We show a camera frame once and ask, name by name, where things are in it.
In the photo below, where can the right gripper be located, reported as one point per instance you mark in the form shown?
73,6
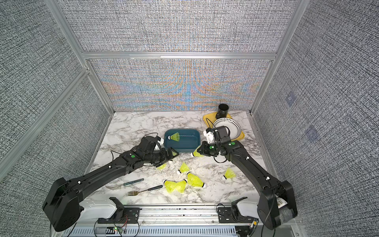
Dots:
205,145

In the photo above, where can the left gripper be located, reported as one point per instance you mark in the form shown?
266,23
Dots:
165,158

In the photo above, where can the yellow shuttlecock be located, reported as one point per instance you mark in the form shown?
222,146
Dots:
170,186
165,165
196,154
174,137
195,181
181,186
184,169

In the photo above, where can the teal storage box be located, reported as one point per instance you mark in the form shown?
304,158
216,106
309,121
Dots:
189,140

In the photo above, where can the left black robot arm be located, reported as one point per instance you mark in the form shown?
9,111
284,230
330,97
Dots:
62,204

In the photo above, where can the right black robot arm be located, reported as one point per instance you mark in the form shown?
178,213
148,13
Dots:
277,204

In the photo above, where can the white patterned bowl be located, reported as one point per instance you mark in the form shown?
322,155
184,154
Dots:
233,127

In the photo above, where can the yellow shuttlecock right edge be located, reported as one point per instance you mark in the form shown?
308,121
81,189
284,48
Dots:
229,174

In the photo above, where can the black cup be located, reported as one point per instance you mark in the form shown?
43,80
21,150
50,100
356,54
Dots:
222,111

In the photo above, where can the teal pen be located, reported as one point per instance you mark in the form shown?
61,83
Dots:
133,182

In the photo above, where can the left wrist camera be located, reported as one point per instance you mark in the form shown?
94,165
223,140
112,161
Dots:
154,141

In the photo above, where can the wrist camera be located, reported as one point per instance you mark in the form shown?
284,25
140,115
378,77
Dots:
154,141
217,135

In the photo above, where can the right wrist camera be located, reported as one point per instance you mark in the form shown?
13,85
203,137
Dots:
217,135

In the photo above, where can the black handled fork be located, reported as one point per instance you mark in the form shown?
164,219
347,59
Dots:
135,193

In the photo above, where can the aluminium front rail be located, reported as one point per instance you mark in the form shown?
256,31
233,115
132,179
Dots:
181,214

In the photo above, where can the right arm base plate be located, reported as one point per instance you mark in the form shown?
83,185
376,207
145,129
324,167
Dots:
230,215

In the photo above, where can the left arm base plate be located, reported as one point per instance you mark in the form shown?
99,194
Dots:
129,215

